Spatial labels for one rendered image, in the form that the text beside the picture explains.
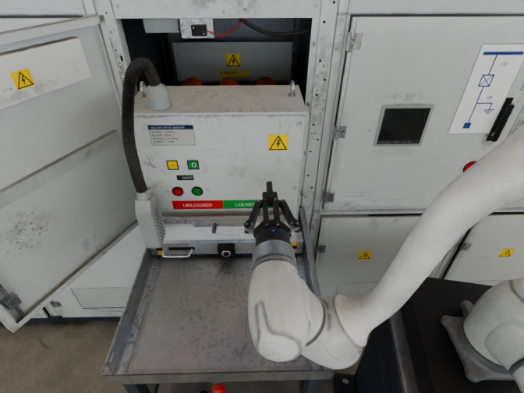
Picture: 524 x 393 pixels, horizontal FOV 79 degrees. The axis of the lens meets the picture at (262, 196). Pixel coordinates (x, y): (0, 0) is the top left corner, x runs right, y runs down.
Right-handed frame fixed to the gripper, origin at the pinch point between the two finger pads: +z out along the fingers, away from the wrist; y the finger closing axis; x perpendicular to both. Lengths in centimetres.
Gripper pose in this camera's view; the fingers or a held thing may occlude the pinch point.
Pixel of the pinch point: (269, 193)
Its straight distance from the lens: 83.1
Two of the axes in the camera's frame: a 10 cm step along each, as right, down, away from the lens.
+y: 10.0, -0.1, 0.2
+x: 0.0, -7.9, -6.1
